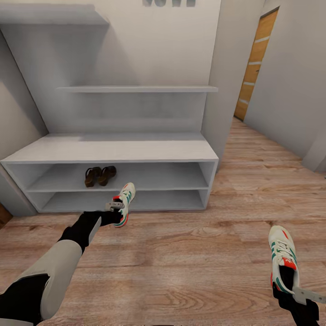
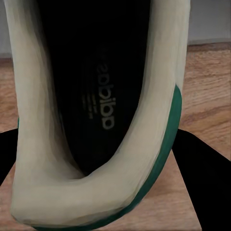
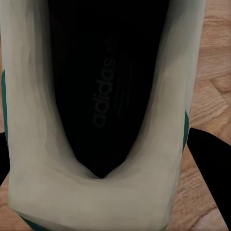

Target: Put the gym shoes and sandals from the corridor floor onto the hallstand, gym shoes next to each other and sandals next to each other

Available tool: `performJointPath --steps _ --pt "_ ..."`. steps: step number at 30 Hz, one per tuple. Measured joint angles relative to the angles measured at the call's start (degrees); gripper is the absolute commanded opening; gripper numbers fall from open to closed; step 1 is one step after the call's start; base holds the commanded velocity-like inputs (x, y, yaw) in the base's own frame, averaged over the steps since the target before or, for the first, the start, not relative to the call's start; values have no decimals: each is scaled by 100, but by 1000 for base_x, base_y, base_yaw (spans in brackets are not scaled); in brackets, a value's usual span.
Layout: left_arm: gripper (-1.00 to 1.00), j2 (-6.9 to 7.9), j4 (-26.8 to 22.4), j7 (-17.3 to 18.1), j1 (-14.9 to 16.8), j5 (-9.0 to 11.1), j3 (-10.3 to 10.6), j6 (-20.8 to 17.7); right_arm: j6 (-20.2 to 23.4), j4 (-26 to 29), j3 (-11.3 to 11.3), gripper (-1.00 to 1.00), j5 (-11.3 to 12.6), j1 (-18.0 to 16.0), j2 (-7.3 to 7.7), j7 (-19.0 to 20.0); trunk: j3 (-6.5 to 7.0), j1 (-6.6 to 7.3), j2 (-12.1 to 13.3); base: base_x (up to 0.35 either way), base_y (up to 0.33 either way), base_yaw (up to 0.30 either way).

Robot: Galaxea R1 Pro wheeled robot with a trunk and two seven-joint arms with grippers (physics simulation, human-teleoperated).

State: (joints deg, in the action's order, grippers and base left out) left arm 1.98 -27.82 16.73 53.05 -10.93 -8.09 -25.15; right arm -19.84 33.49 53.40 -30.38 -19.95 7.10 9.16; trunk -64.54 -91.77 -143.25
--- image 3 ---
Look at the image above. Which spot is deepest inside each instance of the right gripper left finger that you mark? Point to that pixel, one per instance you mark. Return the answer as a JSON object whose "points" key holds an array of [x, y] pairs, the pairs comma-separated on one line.
{"points": [[4, 158]]}

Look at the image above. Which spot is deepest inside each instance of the gym shoe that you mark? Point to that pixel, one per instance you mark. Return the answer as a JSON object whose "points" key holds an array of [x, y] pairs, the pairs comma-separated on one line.
{"points": [[96, 97]]}

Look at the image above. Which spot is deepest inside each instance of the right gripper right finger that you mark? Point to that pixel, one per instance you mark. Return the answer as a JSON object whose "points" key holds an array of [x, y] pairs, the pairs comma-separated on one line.
{"points": [[213, 158]]}

